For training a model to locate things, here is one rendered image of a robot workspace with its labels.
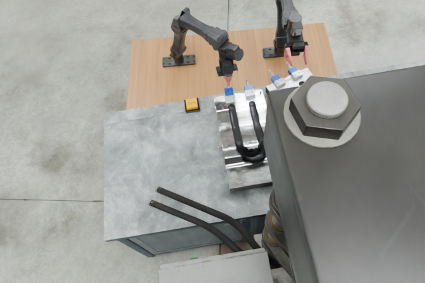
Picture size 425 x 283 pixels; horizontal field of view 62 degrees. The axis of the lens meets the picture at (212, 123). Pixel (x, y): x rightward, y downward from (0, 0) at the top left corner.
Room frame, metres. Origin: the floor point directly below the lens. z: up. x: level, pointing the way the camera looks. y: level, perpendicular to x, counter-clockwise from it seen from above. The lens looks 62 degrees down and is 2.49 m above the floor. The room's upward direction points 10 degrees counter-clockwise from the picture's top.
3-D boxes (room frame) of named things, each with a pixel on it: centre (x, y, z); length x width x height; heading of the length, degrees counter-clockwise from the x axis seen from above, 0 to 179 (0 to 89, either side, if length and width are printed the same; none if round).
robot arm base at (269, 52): (1.30, -0.47, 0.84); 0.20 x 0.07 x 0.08; 84
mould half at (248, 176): (0.76, -0.16, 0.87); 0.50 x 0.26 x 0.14; 179
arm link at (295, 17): (1.12, -0.45, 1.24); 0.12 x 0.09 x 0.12; 174
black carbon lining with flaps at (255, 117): (0.78, -0.17, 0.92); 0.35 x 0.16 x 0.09; 179
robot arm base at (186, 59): (1.37, 0.13, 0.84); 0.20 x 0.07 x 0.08; 84
